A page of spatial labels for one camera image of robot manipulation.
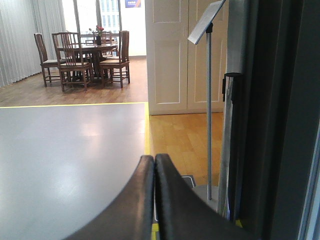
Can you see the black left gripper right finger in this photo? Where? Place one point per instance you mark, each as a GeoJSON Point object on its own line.
{"type": "Point", "coordinates": [182, 215]}

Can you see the round wooden dining table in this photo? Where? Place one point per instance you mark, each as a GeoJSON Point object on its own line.
{"type": "Point", "coordinates": [95, 52]}

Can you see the silver sign stand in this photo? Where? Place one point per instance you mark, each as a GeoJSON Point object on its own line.
{"type": "Point", "coordinates": [208, 193]}

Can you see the wooden dining chair front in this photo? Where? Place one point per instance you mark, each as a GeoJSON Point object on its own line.
{"type": "Point", "coordinates": [73, 77]}

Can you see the wooden dining chair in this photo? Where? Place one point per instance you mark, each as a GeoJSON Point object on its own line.
{"type": "Point", "coordinates": [45, 63]}
{"type": "Point", "coordinates": [118, 69]}
{"type": "Point", "coordinates": [73, 77]}

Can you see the wooden dining chair left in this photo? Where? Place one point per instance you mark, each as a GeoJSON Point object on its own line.
{"type": "Point", "coordinates": [45, 63]}

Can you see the white panelled cabinet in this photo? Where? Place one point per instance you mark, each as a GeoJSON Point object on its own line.
{"type": "Point", "coordinates": [176, 68]}

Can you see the chrome stanchion post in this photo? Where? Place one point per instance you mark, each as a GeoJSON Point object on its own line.
{"type": "Point", "coordinates": [229, 159]}

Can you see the white fridge door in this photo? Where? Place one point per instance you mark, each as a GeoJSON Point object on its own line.
{"type": "Point", "coordinates": [283, 119]}

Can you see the wooden dining chair right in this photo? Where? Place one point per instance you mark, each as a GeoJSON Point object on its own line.
{"type": "Point", "coordinates": [118, 69]}

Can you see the red flowers in vase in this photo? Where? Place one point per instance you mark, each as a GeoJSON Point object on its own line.
{"type": "Point", "coordinates": [98, 32]}

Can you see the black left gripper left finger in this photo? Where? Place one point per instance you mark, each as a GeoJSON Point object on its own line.
{"type": "Point", "coordinates": [130, 214]}

